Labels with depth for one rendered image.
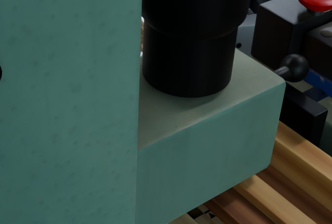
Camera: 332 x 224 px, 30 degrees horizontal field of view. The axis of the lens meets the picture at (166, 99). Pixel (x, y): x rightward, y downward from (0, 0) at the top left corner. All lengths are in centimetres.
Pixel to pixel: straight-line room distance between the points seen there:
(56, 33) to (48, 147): 4
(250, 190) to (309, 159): 4
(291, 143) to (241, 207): 5
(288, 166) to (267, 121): 5
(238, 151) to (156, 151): 7
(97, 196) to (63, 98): 5
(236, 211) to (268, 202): 2
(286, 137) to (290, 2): 13
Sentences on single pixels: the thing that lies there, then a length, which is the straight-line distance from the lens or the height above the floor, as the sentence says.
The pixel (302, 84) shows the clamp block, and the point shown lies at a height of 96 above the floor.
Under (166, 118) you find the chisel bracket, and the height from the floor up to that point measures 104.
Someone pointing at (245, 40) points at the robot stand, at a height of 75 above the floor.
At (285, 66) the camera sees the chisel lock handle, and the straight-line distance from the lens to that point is 43.
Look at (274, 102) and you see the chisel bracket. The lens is 37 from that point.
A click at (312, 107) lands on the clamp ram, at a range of 42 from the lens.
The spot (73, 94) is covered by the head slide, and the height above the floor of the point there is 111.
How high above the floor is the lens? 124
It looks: 36 degrees down
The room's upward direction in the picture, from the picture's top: 4 degrees clockwise
